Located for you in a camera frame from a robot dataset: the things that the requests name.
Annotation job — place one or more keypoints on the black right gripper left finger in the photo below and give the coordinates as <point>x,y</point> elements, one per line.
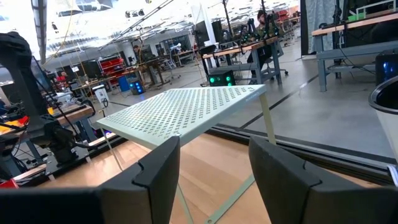
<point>149,186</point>

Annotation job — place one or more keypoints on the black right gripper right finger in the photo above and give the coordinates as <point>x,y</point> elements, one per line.
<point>295,193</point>

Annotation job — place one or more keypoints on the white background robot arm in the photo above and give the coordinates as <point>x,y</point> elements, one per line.
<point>176,48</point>

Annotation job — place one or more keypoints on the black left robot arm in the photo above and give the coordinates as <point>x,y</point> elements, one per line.
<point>18,71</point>

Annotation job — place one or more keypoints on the grey office chair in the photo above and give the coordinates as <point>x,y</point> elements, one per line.
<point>278,59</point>

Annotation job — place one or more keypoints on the pale green perforated metal shelf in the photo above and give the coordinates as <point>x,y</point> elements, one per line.
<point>180,112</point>

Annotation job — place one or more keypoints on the black computer with blue lights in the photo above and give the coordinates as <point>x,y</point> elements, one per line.
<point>136,87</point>

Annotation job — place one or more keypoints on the blue barrel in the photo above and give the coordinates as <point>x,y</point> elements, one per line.
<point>123,84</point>

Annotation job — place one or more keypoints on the wood-top workbench with clutter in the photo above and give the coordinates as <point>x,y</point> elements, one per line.
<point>71,113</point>

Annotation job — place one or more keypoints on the white cup with black rim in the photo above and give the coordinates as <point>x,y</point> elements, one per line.
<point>390,130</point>

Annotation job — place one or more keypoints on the shelf with red bins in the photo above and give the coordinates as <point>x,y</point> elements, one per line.
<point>112,65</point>

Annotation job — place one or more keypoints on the black computer with green lights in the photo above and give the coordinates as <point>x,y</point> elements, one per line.
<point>221,79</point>

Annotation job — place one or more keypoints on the person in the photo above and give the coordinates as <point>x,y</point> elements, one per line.
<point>262,53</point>
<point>62,77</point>

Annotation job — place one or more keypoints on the red plastic basket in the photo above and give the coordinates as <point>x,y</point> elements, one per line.
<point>7,184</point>

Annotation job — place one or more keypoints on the wood-top grey workbench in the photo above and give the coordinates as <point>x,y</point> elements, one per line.
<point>351,53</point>
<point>236,49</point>

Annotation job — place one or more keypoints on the black computer tower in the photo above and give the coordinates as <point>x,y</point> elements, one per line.
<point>387,67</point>

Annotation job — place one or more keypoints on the black monitor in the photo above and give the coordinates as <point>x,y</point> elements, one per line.
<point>201,32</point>

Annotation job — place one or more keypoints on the grey curtain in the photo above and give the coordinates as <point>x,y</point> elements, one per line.
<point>317,18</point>

